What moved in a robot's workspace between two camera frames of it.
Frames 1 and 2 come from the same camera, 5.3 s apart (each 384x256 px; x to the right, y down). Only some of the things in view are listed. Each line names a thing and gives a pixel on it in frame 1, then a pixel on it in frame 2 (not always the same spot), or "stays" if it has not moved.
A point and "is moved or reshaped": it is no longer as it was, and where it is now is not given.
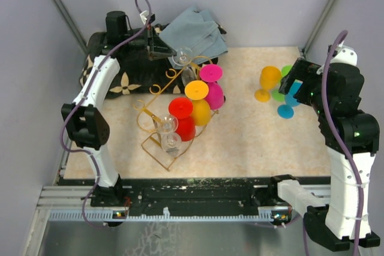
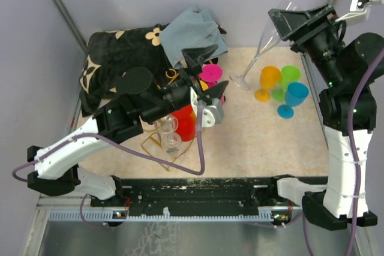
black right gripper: x=303 y=70 -> x=288 y=21
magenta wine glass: x=212 y=74 stays
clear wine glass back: x=183 y=57 is moved or reshaped
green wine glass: x=276 y=95 stays
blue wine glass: x=287 y=111 stays
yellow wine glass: x=270 y=78 stays
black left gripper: x=161 y=49 -> x=195 y=57
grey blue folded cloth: x=195 y=36 stays
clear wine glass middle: x=167 y=124 stays
